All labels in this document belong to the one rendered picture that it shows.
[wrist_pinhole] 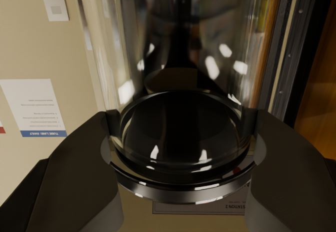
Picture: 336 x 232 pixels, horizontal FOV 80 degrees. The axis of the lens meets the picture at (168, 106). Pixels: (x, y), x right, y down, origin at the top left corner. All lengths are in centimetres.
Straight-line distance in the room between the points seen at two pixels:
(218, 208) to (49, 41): 76
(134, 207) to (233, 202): 16
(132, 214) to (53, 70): 66
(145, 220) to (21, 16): 77
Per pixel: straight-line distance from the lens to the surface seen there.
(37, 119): 104
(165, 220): 37
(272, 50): 36
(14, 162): 128
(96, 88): 35
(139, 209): 37
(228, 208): 37
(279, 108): 38
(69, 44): 84
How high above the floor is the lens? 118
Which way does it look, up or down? 27 degrees up
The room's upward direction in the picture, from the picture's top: 178 degrees clockwise
